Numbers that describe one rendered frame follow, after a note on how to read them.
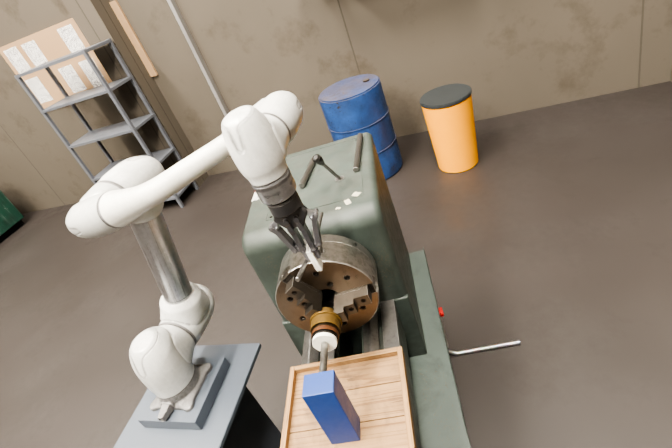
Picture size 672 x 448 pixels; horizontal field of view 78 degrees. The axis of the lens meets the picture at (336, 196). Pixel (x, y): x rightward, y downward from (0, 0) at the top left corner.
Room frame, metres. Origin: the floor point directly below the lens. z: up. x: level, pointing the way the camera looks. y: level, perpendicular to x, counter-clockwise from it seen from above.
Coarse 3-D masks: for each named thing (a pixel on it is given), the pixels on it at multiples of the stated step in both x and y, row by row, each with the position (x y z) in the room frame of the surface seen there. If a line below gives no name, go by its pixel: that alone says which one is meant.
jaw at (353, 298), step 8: (360, 288) 0.91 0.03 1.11; (368, 288) 0.91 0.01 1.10; (336, 296) 0.93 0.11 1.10; (344, 296) 0.91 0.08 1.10; (352, 296) 0.90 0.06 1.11; (360, 296) 0.88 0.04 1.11; (368, 296) 0.88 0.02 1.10; (336, 304) 0.90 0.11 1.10; (344, 304) 0.88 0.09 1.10; (352, 304) 0.87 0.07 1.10; (360, 304) 0.89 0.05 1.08; (336, 312) 0.87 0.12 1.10; (344, 312) 0.86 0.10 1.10; (352, 312) 0.87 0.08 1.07; (344, 320) 0.86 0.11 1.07
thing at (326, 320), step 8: (320, 312) 0.86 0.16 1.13; (328, 312) 0.86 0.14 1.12; (312, 320) 0.86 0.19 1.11; (320, 320) 0.84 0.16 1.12; (328, 320) 0.83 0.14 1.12; (336, 320) 0.84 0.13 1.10; (312, 328) 0.84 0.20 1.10; (320, 328) 0.82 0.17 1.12; (328, 328) 0.81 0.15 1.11; (336, 328) 0.83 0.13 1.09; (312, 336) 0.81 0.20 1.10; (336, 336) 0.80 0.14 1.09
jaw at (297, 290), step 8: (288, 280) 0.97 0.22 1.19; (288, 288) 0.93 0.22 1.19; (296, 288) 0.92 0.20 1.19; (304, 288) 0.93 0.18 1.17; (312, 288) 0.95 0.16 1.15; (296, 296) 0.92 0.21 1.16; (304, 296) 0.91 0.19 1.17; (312, 296) 0.92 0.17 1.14; (320, 296) 0.93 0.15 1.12; (304, 304) 0.90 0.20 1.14; (312, 304) 0.89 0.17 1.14; (320, 304) 0.90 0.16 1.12; (312, 312) 0.87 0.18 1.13
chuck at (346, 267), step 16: (288, 256) 1.05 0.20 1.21; (336, 256) 0.95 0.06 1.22; (352, 256) 0.96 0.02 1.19; (288, 272) 0.96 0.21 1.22; (304, 272) 0.95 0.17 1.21; (320, 272) 0.94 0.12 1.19; (336, 272) 0.93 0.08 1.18; (352, 272) 0.92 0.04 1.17; (368, 272) 0.93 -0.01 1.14; (320, 288) 0.95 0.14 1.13; (336, 288) 0.94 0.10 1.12; (352, 288) 0.93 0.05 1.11; (288, 304) 0.97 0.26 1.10; (368, 304) 0.92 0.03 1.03; (288, 320) 0.98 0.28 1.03; (304, 320) 0.97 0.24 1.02; (352, 320) 0.94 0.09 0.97; (368, 320) 0.93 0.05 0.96
